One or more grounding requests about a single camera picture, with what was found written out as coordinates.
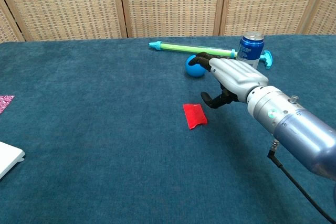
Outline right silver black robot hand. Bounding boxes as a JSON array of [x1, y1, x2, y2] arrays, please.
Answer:
[[189, 51, 269, 110]]

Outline blue soda can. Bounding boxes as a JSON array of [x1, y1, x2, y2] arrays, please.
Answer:
[[235, 31, 265, 69]]

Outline blue ball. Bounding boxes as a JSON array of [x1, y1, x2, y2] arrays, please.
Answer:
[[185, 55, 207, 79]]

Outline green and teal toy pump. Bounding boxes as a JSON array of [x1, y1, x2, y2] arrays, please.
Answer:
[[148, 40, 274, 70]]

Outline woven folding screen panel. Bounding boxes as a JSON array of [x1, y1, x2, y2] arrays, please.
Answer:
[[117, 0, 228, 38], [0, 0, 26, 42], [296, 0, 336, 35], [219, 0, 328, 37], [0, 0, 129, 42]]

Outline teal carpet table mat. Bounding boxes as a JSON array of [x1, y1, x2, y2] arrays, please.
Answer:
[[0, 34, 336, 224]]

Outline white flat box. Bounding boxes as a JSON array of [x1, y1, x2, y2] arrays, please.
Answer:
[[0, 141, 26, 180]]

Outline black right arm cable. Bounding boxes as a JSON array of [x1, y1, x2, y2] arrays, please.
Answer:
[[267, 140, 336, 224]]

